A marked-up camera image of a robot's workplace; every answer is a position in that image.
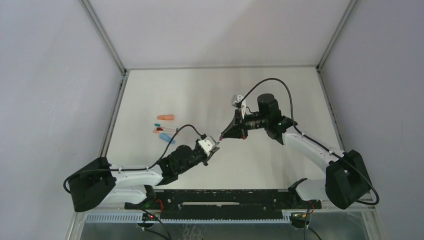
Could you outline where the thin white red pen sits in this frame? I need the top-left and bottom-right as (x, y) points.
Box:
(155, 127), (178, 131)

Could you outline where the black cable on base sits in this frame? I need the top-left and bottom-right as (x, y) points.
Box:
(135, 208), (206, 240)

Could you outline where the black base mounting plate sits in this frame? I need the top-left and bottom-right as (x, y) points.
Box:
(124, 189), (322, 221)

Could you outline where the white pen orange tip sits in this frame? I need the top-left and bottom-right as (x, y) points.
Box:
(152, 130), (176, 134)

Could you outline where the blue translucent highlighter pen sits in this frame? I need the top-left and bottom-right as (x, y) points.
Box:
(159, 132), (176, 145)

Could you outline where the orange translucent highlighter pen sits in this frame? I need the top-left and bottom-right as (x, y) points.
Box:
(157, 114), (175, 121)

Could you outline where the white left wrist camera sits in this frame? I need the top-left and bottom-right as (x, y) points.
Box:
(197, 135), (219, 157)

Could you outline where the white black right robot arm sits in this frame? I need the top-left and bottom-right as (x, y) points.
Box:
(220, 93), (376, 210)

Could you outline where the white marker green end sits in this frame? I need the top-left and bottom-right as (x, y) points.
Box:
(154, 123), (179, 131)

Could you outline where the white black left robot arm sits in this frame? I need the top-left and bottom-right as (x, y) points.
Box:
(63, 134), (219, 213)

